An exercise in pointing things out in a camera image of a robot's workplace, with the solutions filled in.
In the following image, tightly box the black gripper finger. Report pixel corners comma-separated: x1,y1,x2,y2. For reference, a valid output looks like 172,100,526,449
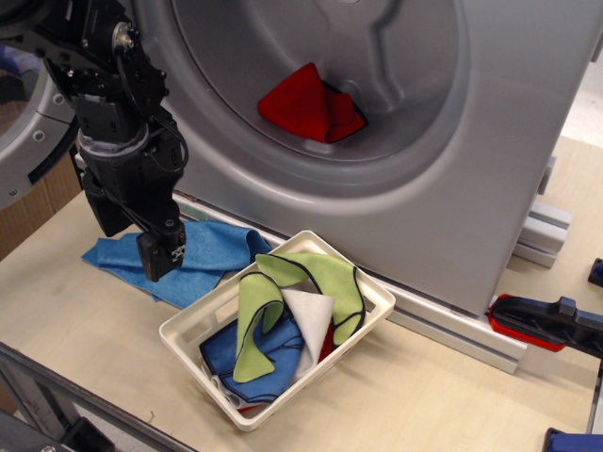
136,231,187,283

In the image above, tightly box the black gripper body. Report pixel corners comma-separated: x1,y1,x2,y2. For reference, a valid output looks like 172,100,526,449
78,131,187,245

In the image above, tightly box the red cloth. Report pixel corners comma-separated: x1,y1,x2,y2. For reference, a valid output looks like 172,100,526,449
257,63,368,144

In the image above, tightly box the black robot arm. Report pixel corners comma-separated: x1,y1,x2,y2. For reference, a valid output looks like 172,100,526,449
1,1,188,283

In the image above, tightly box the grey washing machine door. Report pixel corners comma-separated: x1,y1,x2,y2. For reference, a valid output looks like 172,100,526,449
1,44,77,208

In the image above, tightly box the grey toy washing machine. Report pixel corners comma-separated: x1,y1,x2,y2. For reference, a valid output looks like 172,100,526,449
130,1,602,315

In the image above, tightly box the light blue cloth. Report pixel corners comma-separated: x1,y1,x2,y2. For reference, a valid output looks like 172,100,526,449
82,221,272,309

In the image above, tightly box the cardboard box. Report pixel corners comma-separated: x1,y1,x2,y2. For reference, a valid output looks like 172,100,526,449
1,154,81,259

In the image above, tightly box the green cloth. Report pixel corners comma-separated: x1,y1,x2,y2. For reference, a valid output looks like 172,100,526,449
233,252,367,383

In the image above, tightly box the white plastic basket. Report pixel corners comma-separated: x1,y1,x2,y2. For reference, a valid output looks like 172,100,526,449
159,231,395,432

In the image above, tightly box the dark blue cloth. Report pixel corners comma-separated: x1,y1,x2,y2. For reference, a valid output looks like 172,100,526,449
199,314,304,410

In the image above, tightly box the white cloth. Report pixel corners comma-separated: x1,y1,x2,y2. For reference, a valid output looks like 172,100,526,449
283,289,334,380

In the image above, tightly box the red black clamp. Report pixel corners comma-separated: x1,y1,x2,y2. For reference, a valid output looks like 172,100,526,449
488,294,602,359

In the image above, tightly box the black corner object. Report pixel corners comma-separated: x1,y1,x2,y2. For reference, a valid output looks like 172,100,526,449
588,258,603,287

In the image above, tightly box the blue black object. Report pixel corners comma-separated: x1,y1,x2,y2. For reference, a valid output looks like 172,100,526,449
542,428,603,452

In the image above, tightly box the metal table frame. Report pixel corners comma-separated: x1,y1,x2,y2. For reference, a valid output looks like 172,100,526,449
1,344,191,451

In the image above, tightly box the aluminium profile rail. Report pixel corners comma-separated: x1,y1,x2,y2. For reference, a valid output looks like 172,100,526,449
73,150,528,376

